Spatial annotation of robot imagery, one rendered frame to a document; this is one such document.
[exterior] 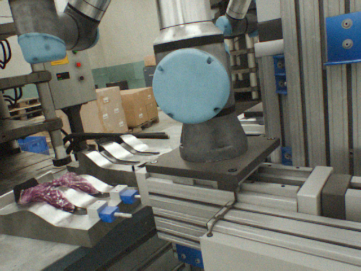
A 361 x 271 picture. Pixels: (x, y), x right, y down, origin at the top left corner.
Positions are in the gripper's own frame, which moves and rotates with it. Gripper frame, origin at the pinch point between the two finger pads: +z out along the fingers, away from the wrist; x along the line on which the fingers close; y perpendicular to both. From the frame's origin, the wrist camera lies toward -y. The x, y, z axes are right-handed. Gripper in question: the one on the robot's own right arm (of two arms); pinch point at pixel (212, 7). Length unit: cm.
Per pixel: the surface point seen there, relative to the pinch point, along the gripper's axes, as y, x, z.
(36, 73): 6, -85, 36
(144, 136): 55, -45, 29
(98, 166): 47, -80, -14
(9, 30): -16, -89, 38
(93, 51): -18, 135, 855
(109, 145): 44, -71, -3
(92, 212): 47, -90, -50
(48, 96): 18, -84, 38
